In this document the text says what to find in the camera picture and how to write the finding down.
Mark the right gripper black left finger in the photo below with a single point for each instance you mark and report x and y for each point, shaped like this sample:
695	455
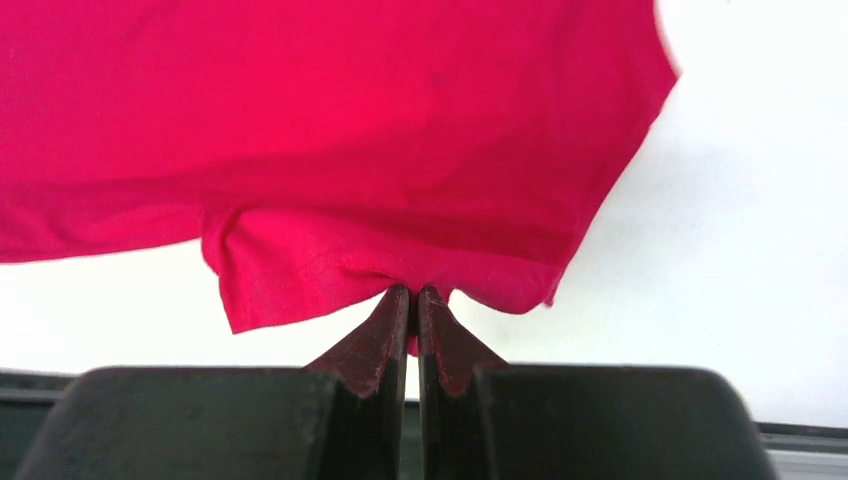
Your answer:
339	417

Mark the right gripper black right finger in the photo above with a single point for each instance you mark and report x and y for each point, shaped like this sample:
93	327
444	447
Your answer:
484	418

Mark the red t-shirt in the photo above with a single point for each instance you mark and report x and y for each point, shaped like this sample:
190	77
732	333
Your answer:
324	151

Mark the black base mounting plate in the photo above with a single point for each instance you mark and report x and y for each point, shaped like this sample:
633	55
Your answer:
26	400

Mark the aluminium rail frame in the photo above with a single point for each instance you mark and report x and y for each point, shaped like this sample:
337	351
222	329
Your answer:
806	457

